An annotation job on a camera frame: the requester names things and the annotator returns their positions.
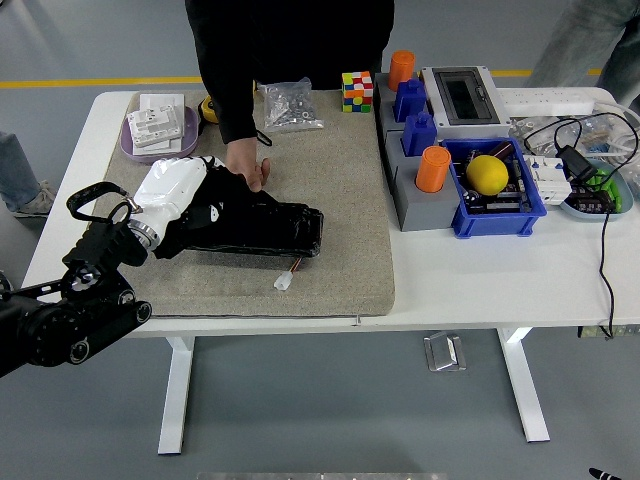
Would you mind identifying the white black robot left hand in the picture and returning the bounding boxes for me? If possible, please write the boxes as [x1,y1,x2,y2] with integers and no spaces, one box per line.
[132,155,234,237]

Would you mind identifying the person's hand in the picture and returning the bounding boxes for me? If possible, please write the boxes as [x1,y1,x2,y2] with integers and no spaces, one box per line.
[223,137,272,194]

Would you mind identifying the black panel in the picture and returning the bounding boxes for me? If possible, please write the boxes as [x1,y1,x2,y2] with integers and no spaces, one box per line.
[184,199,325,259]

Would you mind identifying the purple oval tray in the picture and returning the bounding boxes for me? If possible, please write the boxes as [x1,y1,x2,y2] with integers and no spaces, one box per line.
[118,104,200,165]

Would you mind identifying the yellow tape measure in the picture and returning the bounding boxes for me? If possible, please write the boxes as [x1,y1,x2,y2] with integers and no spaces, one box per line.
[197,95,221,124]

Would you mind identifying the clear bag of screws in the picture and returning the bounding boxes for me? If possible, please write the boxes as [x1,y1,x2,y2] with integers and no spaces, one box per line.
[257,77,325,134]

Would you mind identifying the grey-brown mat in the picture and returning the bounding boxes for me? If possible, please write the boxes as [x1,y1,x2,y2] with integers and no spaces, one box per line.
[67,88,396,319]

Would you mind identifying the white table leg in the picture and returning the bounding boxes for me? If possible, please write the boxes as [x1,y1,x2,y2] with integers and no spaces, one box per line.
[496,327,551,444]
[157,335,195,456]

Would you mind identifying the colourful puzzle cube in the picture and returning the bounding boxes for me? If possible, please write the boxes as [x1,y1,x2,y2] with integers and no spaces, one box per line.
[341,70,375,113]

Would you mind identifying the person at table side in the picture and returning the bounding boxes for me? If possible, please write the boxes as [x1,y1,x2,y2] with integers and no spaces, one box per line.
[0,130,57,219]

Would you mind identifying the blue plastic block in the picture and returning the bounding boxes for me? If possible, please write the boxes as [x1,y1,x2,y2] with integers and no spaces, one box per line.
[401,110,439,157]
[392,78,429,124]

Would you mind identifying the orange cylinder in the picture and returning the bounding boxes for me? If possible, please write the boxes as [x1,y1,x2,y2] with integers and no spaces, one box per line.
[414,145,452,194]
[388,49,417,92]

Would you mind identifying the metal floor plate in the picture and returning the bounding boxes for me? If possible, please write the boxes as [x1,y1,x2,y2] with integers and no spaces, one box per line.
[423,331,468,373]

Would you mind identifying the white electrical box dark window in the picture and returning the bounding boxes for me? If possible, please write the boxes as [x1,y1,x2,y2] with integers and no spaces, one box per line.
[418,65,512,141]

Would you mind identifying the yellow ball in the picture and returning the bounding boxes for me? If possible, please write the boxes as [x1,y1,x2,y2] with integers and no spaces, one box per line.
[465,154,510,196]

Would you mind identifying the blue plastic bin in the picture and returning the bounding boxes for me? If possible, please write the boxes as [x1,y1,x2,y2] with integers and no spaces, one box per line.
[439,138,548,239]

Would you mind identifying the black circuit board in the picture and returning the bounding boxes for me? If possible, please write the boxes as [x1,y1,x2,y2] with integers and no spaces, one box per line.
[462,189,532,216]

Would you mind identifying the light blue dish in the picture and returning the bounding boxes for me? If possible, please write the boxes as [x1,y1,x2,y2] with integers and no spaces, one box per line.
[558,159,634,222]

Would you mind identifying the black terminal blocks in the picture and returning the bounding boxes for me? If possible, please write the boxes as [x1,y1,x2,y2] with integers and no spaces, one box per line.
[569,184,615,214]

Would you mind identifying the green plastic parts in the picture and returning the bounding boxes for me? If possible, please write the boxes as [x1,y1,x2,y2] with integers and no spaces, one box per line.
[584,168,626,214]

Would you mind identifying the clear bag of small parts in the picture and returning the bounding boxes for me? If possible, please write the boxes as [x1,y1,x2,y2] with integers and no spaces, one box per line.
[509,115,626,156]

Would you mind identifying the white circuit breaker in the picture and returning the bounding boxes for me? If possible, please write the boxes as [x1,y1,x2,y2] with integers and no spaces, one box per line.
[523,153,572,206]

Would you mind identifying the white power strip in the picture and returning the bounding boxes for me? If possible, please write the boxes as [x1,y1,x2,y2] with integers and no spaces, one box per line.
[494,87,596,114]

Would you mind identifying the person in background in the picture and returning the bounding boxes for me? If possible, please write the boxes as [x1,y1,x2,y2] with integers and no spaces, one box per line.
[527,0,640,109]

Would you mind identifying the white thin switch plate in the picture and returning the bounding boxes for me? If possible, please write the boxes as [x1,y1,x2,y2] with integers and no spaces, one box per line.
[131,135,182,156]

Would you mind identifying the white switch module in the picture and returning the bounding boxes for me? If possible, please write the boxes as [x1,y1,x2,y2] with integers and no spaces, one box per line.
[126,106,184,148]

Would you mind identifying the white flat switch plate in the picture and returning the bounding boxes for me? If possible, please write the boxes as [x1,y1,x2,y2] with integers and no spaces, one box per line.
[138,93,186,114]

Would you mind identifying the white connector with orange wires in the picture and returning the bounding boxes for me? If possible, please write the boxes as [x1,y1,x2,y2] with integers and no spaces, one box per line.
[273,257,303,292]

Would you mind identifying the black adapter with cable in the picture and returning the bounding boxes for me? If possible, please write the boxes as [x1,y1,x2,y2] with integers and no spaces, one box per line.
[522,112,640,340]

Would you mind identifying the white cable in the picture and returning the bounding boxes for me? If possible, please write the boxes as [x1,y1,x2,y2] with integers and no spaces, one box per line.
[592,99,640,156]

